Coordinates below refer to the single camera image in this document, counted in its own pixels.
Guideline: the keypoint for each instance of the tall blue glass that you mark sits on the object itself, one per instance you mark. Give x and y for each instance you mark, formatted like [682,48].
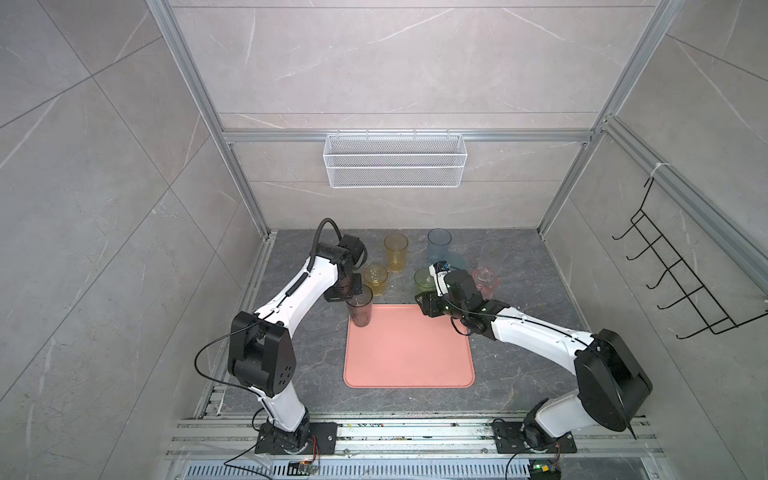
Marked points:
[438,243]

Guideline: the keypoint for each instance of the short green glass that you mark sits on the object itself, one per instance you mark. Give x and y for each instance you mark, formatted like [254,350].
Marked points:
[423,281]

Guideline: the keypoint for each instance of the short yellow glass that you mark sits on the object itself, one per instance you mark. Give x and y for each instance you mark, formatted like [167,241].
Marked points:
[375,276]

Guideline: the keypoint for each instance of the white wire mesh basket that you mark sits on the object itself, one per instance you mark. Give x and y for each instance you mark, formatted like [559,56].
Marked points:
[357,161]

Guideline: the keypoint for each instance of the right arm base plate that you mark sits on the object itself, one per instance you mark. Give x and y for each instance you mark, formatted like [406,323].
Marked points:
[518,437]

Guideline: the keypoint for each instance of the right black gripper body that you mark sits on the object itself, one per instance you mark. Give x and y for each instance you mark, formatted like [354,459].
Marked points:
[443,305]

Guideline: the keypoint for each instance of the pink plastic tray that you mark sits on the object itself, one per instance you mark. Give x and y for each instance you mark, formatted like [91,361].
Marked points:
[402,349]

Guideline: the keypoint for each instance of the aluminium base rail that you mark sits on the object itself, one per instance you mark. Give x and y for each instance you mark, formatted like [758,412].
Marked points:
[386,436]

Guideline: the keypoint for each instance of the black wire hook rack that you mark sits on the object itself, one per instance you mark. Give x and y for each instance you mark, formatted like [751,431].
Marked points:
[689,287]

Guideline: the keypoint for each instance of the teal dimpled cup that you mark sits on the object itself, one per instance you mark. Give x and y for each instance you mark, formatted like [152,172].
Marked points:
[456,261]

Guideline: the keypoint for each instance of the tall yellow glass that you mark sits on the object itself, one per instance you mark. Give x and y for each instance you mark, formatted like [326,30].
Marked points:
[396,246]

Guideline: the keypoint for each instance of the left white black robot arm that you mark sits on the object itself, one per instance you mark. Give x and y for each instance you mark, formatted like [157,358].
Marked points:
[261,358]

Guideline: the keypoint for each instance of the pink short glass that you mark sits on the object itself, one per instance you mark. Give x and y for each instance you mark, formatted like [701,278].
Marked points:
[486,281]

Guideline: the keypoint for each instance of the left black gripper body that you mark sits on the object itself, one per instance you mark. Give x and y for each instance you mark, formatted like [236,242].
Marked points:
[348,289]

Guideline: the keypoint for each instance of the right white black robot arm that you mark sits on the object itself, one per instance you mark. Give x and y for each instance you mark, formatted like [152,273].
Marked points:
[611,384]

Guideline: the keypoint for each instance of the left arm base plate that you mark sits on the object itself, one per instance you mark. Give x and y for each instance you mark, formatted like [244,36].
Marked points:
[309,438]

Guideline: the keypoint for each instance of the dark grey tall glass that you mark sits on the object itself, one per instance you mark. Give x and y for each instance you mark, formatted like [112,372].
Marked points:
[360,313]

